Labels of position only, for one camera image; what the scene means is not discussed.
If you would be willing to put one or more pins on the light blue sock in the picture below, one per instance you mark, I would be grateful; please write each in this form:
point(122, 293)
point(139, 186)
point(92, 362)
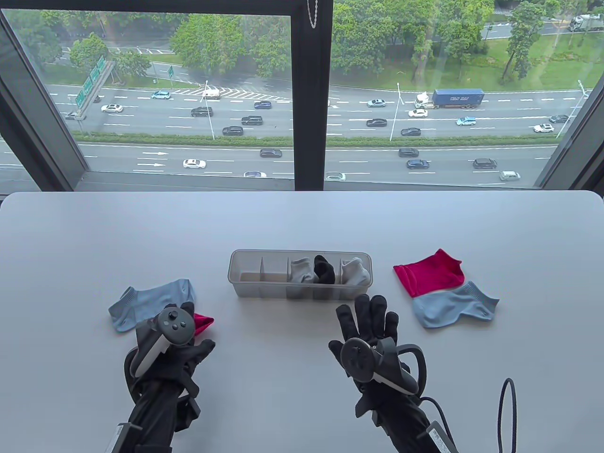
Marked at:
point(141, 302)
point(453, 306)

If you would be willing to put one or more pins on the white sock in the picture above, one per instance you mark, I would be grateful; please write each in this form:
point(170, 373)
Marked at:
point(362, 278)
point(349, 264)

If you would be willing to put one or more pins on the person's right forearm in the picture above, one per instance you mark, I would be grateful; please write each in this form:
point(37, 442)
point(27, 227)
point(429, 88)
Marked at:
point(406, 429)

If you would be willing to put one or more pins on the dark window frame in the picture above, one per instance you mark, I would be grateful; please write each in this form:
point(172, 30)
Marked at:
point(309, 118)

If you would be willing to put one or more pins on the person's left hand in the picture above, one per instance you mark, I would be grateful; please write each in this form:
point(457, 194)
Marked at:
point(184, 363)

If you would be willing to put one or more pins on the green road sign gantry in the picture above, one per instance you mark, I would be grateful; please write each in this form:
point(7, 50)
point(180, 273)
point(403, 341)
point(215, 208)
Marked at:
point(87, 87)

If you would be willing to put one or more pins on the black sock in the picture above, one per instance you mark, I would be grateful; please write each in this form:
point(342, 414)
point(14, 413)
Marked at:
point(322, 263)
point(328, 277)

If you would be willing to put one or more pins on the grey handheld controller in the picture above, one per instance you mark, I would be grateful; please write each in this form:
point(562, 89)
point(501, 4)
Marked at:
point(356, 361)
point(177, 325)

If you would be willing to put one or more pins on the black box with white label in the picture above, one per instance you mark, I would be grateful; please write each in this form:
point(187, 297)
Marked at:
point(441, 439)
point(122, 439)

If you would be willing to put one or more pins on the clear plastic divided organizer box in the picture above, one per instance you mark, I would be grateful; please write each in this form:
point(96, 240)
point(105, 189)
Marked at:
point(259, 290)

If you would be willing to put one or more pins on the red sock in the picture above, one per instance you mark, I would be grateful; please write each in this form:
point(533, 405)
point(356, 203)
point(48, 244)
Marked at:
point(429, 276)
point(204, 324)

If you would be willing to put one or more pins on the person's right hand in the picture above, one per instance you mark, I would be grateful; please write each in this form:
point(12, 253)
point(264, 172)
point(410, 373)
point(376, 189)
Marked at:
point(368, 321)

